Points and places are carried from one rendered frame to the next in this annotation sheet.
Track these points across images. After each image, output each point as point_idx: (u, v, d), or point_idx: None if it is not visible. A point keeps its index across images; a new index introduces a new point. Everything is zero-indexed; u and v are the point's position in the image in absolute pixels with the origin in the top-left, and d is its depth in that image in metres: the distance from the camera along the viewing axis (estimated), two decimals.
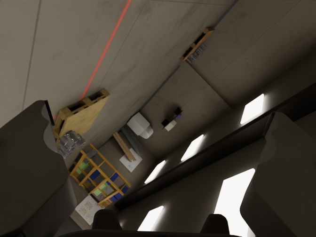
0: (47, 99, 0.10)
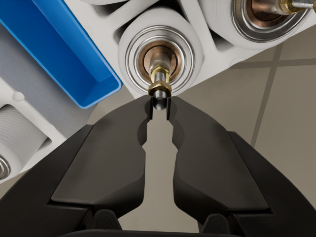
0: (153, 96, 0.12)
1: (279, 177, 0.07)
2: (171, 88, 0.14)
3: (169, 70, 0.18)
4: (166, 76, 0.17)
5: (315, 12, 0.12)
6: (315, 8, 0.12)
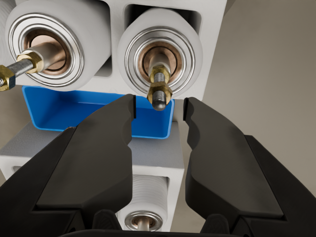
0: (135, 94, 0.12)
1: (296, 185, 0.06)
2: None
3: None
4: None
5: None
6: None
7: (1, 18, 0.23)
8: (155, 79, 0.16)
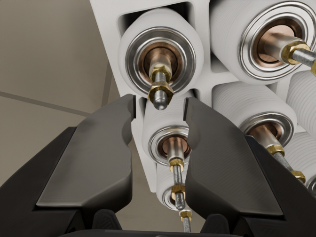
0: (135, 94, 0.12)
1: (296, 185, 0.06)
2: (172, 92, 0.14)
3: (169, 75, 0.18)
4: (167, 79, 0.17)
5: (175, 185, 0.20)
6: (178, 185, 0.20)
7: None
8: None
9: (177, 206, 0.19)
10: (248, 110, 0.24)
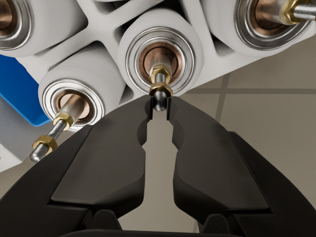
0: (153, 96, 0.12)
1: (279, 177, 0.07)
2: (52, 139, 0.17)
3: (70, 116, 0.21)
4: (66, 122, 0.20)
5: None
6: None
7: None
8: (52, 134, 0.19)
9: (159, 111, 0.13)
10: None
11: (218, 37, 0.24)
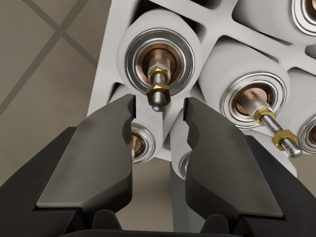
0: (135, 94, 0.12)
1: (296, 185, 0.06)
2: None
3: None
4: None
5: (166, 101, 0.15)
6: None
7: None
8: None
9: (164, 107, 0.13)
10: (257, 62, 0.21)
11: None
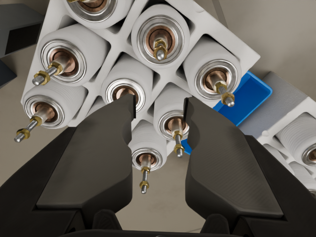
0: (135, 94, 0.12)
1: (296, 185, 0.06)
2: (222, 95, 0.28)
3: (215, 84, 0.31)
4: (218, 87, 0.30)
5: (154, 51, 0.25)
6: (154, 49, 0.24)
7: (149, 130, 0.46)
8: None
9: (157, 58, 0.23)
10: (149, 98, 0.36)
11: (129, 1, 0.32)
